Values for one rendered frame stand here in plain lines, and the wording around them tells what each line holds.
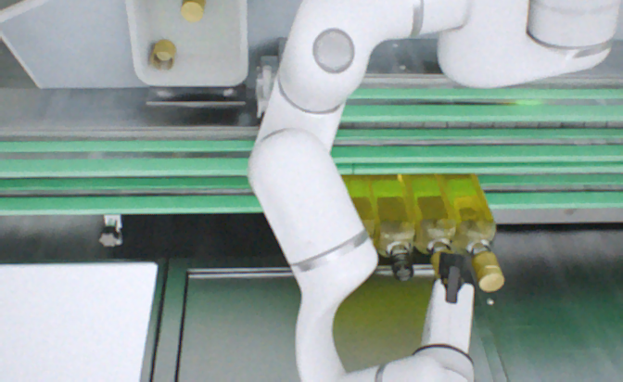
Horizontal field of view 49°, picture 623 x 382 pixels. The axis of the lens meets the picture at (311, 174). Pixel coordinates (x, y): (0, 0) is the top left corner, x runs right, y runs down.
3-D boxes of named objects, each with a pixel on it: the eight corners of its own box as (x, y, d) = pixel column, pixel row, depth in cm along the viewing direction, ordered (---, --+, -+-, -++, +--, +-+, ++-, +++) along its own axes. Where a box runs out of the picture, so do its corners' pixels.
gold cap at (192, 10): (182, -11, 106) (179, 1, 103) (205, -10, 106) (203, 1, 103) (183, 10, 108) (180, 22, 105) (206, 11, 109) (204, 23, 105)
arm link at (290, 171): (443, 195, 67) (405, 195, 82) (350, -4, 67) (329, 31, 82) (292, 269, 66) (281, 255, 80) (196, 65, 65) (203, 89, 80)
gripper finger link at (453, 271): (450, 334, 83) (448, 321, 89) (461, 272, 82) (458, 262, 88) (440, 332, 83) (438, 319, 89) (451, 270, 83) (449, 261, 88)
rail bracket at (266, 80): (257, 139, 110) (257, 188, 100) (256, 44, 100) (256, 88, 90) (275, 139, 110) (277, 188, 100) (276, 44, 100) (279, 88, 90)
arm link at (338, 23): (386, -25, 79) (261, -3, 77) (417, -70, 65) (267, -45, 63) (411, 94, 79) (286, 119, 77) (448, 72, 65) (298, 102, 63)
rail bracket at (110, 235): (114, 210, 118) (100, 266, 108) (108, 179, 114) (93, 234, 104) (137, 210, 119) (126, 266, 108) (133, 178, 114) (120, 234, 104)
